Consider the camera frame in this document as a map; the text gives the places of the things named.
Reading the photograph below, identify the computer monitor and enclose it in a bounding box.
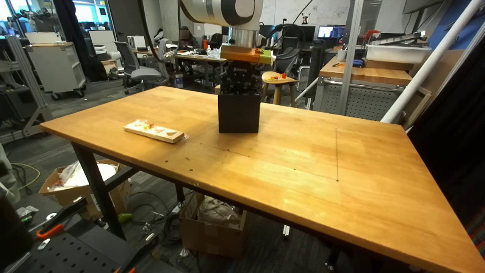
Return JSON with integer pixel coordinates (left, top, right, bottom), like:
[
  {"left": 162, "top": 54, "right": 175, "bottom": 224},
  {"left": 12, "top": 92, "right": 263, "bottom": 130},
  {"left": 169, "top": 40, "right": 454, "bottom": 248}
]
[{"left": 315, "top": 24, "right": 336, "bottom": 40}]

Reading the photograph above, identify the white leaning pole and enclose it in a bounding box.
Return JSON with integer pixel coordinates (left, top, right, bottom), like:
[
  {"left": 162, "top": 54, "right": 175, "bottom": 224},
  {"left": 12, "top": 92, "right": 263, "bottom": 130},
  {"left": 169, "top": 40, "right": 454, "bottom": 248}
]
[{"left": 380, "top": 0, "right": 485, "bottom": 125}]

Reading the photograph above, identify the grey office chair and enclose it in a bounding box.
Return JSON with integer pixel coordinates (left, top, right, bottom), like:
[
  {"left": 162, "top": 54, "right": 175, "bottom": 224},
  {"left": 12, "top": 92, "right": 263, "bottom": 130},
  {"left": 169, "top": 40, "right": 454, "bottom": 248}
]
[{"left": 113, "top": 37, "right": 169, "bottom": 95}]

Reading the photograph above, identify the black table leg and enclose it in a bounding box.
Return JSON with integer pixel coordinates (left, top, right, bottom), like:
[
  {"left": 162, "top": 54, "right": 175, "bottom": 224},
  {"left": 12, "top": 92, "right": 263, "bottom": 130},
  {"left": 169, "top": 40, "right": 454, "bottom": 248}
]
[{"left": 69, "top": 142, "right": 127, "bottom": 239}]

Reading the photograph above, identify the wooden puzzle board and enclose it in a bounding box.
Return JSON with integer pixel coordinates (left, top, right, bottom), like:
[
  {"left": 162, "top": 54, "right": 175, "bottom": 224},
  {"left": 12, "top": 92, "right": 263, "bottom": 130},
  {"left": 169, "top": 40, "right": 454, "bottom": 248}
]
[{"left": 122, "top": 118, "right": 186, "bottom": 145}]

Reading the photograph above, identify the round wooden stool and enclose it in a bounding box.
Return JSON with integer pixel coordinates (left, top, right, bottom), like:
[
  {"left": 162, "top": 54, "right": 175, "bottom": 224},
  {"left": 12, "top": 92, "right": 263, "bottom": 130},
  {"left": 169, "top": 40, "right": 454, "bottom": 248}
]
[{"left": 260, "top": 69, "right": 298, "bottom": 105}]

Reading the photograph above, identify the small open cardboard box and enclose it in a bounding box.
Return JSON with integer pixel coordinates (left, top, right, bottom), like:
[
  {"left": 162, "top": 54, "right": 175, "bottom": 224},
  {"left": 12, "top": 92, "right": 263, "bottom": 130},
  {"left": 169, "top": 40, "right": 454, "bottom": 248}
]
[{"left": 178, "top": 193, "right": 248, "bottom": 259}]

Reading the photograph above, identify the black perforated box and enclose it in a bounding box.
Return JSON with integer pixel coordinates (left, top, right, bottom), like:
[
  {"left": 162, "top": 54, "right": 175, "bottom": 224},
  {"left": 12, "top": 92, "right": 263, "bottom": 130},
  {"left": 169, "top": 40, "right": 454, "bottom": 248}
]
[{"left": 216, "top": 90, "right": 262, "bottom": 134}]

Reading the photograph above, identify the black perforated board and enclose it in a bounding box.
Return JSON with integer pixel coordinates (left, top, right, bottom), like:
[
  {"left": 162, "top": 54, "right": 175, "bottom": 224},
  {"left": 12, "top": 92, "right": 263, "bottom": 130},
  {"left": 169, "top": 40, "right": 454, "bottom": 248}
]
[{"left": 12, "top": 224, "right": 153, "bottom": 273}]

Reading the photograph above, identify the white wheeled cart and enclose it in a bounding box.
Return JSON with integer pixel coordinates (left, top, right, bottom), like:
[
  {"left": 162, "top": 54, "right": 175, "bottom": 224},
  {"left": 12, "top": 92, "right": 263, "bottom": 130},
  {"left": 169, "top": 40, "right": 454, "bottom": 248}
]
[{"left": 24, "top": 30, "right": 87, "bottom": 101}]

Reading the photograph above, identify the seated person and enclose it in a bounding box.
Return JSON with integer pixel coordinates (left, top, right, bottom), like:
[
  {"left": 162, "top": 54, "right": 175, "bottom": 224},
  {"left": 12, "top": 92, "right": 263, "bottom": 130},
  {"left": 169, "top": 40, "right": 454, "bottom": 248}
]
[{"left": 177, "top": 24, "right": 201, "bottom": 51}]

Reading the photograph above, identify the black curtain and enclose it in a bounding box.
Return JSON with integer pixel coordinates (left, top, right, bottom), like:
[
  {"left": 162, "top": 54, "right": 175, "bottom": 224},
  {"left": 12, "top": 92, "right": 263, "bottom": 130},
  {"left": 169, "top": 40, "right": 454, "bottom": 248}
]
[{"left": 406, "top": 39, "right": 485, "bottom": 228}]

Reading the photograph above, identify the large cardboard box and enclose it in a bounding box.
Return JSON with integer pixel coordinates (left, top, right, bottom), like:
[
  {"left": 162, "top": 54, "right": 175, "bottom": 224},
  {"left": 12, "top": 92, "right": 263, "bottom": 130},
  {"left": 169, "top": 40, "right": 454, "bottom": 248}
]
[{"left": 37, "top": 159, "right": 133, "bottom": 219}]

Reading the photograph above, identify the white plastic bag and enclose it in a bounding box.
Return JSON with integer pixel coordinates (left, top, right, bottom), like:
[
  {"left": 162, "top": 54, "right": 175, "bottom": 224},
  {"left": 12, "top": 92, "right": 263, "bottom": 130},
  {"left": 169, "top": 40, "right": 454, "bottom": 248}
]
[{"left": 57, "top": 160, "right": 119, "bottom": 190}]

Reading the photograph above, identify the white plastic bin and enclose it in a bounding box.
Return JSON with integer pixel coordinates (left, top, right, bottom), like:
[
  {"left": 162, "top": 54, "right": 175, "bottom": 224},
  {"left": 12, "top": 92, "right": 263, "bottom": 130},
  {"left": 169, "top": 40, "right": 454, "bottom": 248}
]
[{"left": 363, "top": 42, "right": 433, "bottom": 65}]

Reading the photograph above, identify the wooden top workbench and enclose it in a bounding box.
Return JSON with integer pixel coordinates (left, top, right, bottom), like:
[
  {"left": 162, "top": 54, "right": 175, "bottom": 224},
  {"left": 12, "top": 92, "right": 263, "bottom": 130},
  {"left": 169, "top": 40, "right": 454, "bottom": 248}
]
[{"left": 312, "top": 52, "right": 431, "bottom": 122}]

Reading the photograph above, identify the camera stand pole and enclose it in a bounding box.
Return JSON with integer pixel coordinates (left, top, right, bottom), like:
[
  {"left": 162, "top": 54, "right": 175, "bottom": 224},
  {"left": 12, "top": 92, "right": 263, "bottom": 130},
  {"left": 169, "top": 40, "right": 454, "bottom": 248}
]
[{"left": 336, "top": 0, "right": 366, "bottom": 115}]

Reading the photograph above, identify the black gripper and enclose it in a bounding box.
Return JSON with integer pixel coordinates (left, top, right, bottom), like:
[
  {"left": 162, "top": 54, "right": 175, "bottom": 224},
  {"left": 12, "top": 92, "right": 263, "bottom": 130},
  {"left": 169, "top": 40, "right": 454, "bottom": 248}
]
[{"left": 218, "top": 61, "right": 263, "bottom": 96}]

